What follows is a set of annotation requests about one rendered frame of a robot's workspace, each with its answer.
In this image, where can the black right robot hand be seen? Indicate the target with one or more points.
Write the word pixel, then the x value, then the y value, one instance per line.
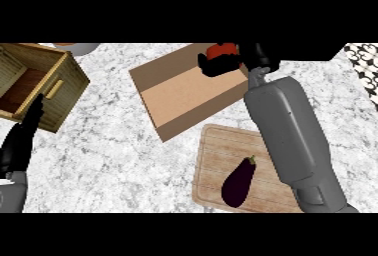
pixel 221 68

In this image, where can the red bell pepper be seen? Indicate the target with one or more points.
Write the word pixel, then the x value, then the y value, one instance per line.
pixel 221 50

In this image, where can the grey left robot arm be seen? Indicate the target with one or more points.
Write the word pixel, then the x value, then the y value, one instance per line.
pixel 12 193

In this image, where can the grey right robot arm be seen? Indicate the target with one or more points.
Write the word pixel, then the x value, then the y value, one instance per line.
pixel 288 133

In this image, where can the pale wooden cutting board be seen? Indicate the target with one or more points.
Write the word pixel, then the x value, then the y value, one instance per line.
pixel 218 150

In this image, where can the open wooden drawer box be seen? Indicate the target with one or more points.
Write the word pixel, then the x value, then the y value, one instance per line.
pixel 66 73

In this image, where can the black appliance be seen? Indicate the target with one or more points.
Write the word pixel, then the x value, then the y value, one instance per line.
pixel 310 51

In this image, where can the grey bowl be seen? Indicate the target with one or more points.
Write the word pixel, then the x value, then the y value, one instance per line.
pixel 81 48

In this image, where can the black and white patterned panel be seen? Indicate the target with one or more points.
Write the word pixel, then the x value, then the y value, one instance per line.
pixel 366 66

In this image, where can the dark purple eggplant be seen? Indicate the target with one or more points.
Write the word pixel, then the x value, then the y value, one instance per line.
pixel 238 183

